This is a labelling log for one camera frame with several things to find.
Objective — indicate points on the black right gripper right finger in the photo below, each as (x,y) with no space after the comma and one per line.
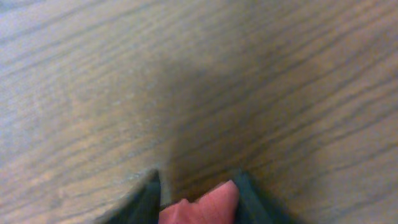
(256,206)

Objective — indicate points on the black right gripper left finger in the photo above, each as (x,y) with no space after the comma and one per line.
(141,206)

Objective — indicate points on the orange-red t-shirt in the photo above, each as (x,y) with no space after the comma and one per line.
(217,206)

